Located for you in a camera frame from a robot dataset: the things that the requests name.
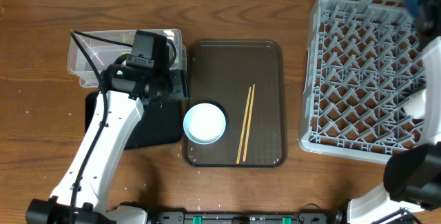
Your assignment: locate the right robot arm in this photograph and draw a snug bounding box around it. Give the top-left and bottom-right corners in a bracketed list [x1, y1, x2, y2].
[334, 0, 440, 224]

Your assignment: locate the clear plastic bin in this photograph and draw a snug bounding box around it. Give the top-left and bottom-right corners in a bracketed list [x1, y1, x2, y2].
[67, 29, 187, 88]

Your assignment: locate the grey dishwasher rack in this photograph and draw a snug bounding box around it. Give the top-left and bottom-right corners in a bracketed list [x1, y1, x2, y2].
[298, 0, 425, 164]

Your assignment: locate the black plastic bin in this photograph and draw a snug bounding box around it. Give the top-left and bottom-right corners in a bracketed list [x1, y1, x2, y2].
[80, 90, 182, 151]

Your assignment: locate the light blue rice bowl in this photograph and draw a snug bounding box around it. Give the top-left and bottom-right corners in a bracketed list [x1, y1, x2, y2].
[183, 103, 227, 145]

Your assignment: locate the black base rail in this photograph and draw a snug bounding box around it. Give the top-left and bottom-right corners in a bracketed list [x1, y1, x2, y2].
[141, 212, 336, 224]

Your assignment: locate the brown serving tray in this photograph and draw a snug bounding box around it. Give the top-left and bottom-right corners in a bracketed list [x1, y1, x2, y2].
[183, 40, 287, 168]

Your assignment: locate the left wooden chopstick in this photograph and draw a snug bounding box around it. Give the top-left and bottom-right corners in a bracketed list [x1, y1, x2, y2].
[236, 86, 252, 165]

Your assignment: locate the right wooden chopstick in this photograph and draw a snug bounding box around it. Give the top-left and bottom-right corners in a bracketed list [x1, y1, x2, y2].
[243, 84, 256, 162]

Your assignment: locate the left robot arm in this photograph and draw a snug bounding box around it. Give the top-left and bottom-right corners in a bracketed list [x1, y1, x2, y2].
[25, 63, 188, 223]

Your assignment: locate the white cup green inside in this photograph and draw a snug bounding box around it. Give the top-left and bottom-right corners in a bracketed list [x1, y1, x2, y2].
[402, 89, 427, 119]

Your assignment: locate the wooden chopstick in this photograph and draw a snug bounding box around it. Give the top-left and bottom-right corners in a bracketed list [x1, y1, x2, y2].
[243, 84, 256, 162]
[236, 86, 252, 165]

